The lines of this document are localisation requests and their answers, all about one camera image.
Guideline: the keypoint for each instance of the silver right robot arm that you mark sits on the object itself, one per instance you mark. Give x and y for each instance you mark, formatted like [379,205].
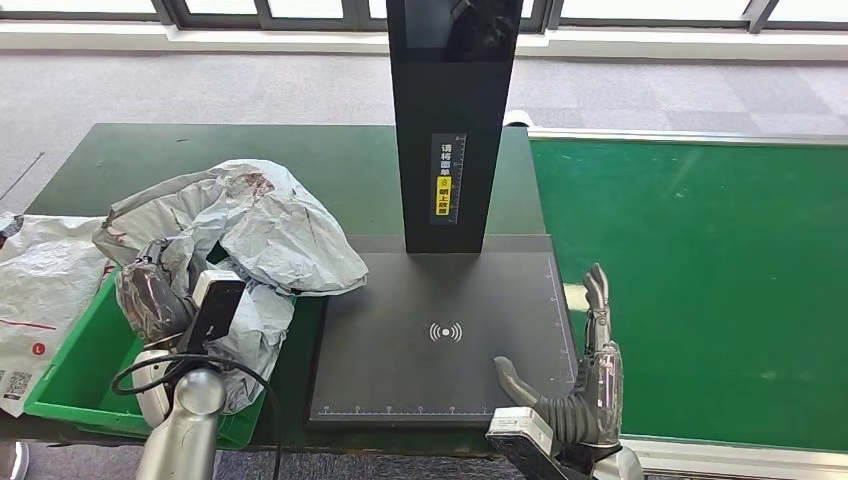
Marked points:
[616,464]

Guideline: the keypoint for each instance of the yellow and grey ruler label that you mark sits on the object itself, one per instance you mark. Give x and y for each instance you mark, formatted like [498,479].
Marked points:
[444,199]

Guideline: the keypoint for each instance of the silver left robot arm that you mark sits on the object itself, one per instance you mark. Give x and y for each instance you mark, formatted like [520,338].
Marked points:
[185,424]

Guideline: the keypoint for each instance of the grey poly mailer parcel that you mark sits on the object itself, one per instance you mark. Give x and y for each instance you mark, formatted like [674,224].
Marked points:
[291,238]
[258,331]

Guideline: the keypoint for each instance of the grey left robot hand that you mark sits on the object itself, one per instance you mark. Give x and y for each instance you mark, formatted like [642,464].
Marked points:
[152,305]

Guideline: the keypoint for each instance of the white rounded floor object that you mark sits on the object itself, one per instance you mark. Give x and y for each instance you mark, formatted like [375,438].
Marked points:
[13,460]

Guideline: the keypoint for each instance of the white conveyor roller end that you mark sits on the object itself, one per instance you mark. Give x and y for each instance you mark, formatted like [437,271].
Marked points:
[519,118]

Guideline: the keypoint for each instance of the white poly mailer QR code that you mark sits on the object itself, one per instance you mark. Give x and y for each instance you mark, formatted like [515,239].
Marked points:
[40,285]

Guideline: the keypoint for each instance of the green conveyor belt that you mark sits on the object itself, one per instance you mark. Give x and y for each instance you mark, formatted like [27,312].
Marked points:
[696,265]

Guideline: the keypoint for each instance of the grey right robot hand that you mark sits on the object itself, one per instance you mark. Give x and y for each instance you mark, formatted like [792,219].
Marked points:
[596,397]

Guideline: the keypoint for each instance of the black inbound scanner machine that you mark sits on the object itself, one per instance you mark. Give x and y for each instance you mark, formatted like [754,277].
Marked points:
[444,378]

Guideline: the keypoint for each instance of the green plastic crate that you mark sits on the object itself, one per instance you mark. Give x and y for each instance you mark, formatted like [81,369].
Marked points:
[79,378]

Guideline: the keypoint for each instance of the white window sill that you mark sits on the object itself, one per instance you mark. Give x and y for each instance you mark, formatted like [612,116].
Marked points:
[199,36]

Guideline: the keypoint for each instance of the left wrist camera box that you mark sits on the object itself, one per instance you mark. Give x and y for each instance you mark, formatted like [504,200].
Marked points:
[215,308]

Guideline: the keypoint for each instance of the pale poly mailer red print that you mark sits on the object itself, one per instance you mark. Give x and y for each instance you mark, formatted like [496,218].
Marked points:
[166,212]

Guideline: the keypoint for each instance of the dark window frame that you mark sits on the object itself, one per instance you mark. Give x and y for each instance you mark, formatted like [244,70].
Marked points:
[212,16]

